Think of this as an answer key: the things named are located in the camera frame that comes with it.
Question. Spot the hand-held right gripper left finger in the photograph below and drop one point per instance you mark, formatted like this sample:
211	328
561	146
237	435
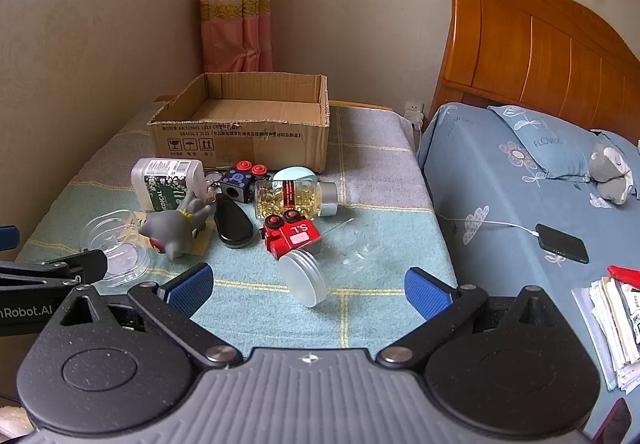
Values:
192	286

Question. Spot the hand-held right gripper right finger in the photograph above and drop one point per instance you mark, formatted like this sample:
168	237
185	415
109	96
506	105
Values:
425	289

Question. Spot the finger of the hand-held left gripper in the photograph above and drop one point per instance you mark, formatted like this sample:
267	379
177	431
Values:
75	269
9	237

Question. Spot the clear plastic container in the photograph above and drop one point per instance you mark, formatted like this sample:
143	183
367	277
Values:
115	244

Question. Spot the grey animal toy figure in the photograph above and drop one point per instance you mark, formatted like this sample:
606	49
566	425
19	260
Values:
172	229

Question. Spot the clear jar with frosted lid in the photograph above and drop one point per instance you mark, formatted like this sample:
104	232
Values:
302	276

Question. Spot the white bottle with green label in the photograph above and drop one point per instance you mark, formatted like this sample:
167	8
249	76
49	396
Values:
160	174

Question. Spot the clear bottle of yellow capsules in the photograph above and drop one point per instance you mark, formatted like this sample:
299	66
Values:
272	199

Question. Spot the cardboard box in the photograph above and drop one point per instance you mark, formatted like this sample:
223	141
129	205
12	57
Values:
240	144

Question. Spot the blue floral bed sheet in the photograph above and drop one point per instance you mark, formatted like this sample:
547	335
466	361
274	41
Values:
480	274

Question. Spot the black glossy oval case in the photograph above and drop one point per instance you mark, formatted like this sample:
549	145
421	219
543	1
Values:
232	224

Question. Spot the black toy train red buttons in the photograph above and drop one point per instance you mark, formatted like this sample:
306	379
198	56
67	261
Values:
235	181

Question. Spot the dark green smartphone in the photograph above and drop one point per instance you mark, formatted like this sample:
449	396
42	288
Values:
562	244

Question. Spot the mint green earbuds case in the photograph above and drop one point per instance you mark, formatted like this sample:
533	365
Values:
295	173

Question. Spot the blue floral pillow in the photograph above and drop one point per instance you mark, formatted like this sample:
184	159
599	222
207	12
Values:
545	144

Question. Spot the stack of papers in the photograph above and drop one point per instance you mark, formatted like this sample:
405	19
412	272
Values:
615	324

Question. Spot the red flat object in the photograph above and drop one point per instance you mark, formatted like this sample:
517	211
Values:
627	275

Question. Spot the grey plush toy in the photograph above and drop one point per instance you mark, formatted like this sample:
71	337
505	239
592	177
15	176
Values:
607	169

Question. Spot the dark red object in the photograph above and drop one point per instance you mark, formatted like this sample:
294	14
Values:
612	424

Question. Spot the wooden bed headboard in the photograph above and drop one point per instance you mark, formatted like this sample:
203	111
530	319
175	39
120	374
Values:
525	49

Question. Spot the white wall socket with plug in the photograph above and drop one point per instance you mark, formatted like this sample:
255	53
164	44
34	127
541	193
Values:
414	113

